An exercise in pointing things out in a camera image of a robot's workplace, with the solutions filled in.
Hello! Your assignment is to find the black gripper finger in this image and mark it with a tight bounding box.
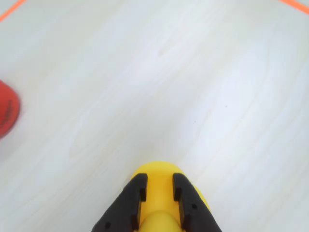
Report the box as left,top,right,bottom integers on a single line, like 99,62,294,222
91,173,148,232
172,173,223,232

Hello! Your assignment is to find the yellow rubber duck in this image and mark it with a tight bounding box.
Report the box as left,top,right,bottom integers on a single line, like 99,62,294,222
132,162,213,232

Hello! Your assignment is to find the red rubber duck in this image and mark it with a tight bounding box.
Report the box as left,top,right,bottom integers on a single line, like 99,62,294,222
0,79,21,140

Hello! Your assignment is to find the orange tape strip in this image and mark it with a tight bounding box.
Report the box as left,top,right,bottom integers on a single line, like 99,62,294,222
0,0,27,22
279,0,309,14

